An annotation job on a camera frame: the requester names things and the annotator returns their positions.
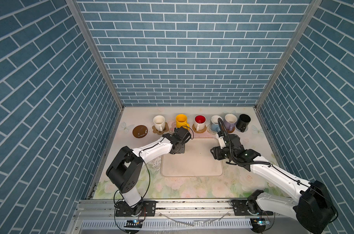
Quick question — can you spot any pink flower coaster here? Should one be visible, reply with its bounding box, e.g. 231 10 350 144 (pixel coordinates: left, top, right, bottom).
168 121 177 134

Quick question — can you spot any brown paw shaped coaster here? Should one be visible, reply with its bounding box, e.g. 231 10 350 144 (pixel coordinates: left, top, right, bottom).
152 122 169 135

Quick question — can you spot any yellow mug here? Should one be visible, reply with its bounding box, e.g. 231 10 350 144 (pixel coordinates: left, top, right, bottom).
176 114 190 129

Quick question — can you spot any red inside white mug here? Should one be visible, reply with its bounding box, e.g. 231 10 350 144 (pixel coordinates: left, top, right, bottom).
194 115 206 124

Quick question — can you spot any beige serving tray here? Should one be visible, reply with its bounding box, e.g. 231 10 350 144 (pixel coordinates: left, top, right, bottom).
161 138 223 177

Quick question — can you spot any light blue mug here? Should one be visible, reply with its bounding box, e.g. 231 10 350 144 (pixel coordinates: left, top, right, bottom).
210 115 221 132

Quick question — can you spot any black mug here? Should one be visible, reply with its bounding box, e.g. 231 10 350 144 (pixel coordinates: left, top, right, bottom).
236 114 251 133

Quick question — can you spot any purple handle white mug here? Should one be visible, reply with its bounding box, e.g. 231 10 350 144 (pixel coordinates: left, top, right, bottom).
224 114 237 125

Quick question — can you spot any dark brown glossy round coaster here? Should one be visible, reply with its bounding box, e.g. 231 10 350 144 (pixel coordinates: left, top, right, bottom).
132 125 148 138

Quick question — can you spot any brown wooden round coaster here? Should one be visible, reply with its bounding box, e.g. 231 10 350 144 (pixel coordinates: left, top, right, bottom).
225 124 235 133

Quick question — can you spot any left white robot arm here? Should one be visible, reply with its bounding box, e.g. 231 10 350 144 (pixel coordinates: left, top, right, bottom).
106 126 194 208

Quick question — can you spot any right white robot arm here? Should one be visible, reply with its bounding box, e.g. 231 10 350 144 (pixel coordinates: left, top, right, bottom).
211 133 338 234

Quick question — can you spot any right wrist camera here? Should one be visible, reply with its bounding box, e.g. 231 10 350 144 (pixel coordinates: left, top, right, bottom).
216 133 226 149

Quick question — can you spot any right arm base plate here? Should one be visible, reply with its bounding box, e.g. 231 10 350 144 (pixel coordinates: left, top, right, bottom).
230 199 273 216

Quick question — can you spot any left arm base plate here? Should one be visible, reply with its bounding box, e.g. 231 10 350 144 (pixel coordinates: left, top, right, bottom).
115 200 156 217

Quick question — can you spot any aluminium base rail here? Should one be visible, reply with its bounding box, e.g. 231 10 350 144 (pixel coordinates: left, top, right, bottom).
73 199 283 219

